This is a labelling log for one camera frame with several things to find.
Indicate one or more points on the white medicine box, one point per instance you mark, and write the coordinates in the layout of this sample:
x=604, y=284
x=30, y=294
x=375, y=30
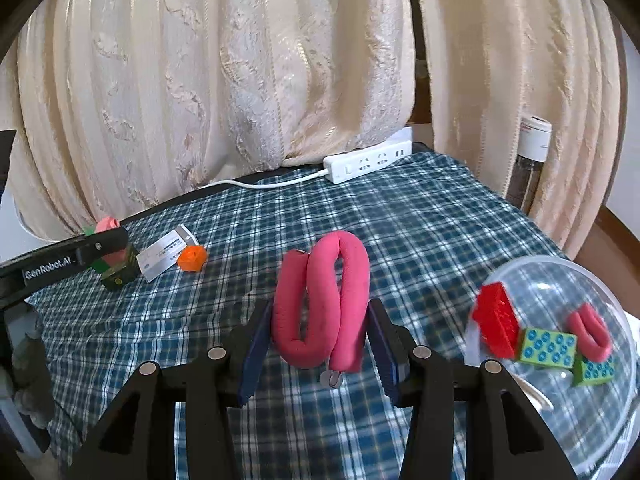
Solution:
x=162, y=255

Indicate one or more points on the clear bottle with white lid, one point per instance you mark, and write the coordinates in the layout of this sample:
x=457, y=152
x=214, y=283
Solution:
x=530, y=160

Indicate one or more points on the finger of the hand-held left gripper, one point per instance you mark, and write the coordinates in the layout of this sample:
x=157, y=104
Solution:
x=107, y=243

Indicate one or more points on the dark green box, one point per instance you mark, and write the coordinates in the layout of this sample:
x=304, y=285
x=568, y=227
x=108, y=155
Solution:
x=120, y=276

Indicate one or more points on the white cup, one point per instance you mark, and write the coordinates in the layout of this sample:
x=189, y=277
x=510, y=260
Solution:
x=537, y=397

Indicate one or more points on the orange hexagonal block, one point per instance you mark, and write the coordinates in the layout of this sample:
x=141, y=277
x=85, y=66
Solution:
x=192, y=258

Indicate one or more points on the narrow cream patterned curtain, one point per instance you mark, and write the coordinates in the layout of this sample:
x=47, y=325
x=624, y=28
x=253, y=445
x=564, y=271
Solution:
x=500, y=60

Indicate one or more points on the clear plastic bowl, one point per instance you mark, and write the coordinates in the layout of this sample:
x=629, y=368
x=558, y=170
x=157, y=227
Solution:
x=550, y=285

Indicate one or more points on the green brick with blue studs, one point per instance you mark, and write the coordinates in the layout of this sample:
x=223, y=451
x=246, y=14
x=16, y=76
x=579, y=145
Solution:
x=595, y=371
x=547, y=349

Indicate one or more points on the red building brick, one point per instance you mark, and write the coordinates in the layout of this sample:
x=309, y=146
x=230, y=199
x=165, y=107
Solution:
x=495, y=320

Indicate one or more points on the pink foam curler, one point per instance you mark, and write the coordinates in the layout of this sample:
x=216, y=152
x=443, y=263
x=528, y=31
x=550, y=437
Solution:
x=592, y=332
x=325, y=280

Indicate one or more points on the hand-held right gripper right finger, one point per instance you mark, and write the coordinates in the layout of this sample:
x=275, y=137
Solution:
x=387, y=355

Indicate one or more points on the blue plaid blanket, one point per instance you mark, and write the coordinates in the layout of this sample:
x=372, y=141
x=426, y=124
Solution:
x=425, y=235

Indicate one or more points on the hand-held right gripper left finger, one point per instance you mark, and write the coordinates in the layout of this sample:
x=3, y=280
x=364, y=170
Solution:
x=252, y=355

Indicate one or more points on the white power strip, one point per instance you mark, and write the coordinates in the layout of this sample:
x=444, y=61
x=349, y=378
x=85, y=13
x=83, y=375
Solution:
x=365, y=164

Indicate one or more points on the wide cream patterned curtain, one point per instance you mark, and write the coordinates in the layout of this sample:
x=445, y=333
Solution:
x=200, y=85

